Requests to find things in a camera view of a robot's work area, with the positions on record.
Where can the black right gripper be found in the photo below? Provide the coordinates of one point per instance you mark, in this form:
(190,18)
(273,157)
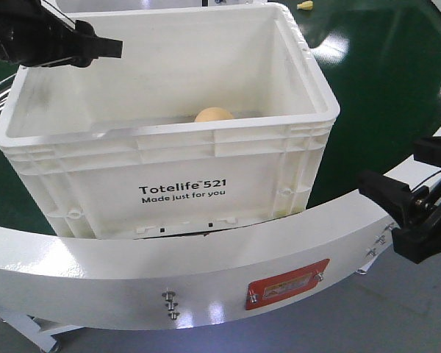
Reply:
(417,212)

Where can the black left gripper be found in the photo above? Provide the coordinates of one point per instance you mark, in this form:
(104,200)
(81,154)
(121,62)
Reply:
(33,35)

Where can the yellow plush fruit toy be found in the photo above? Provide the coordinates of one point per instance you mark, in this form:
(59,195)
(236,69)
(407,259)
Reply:
(213,114)

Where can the white plastic tote box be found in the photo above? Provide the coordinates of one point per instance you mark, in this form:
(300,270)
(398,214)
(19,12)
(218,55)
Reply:
(112,151)

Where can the red warning label plate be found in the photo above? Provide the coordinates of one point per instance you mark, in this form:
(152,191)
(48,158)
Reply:
(274,289)

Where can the small yellow toy piece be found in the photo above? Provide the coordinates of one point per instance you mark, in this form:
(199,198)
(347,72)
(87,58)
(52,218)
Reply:
(305,5)

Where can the white table support leg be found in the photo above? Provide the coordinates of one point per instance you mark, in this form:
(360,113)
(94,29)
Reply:
(39,331)

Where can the white round conveyor frame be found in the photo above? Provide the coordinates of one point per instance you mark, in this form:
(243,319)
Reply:
(382,61)

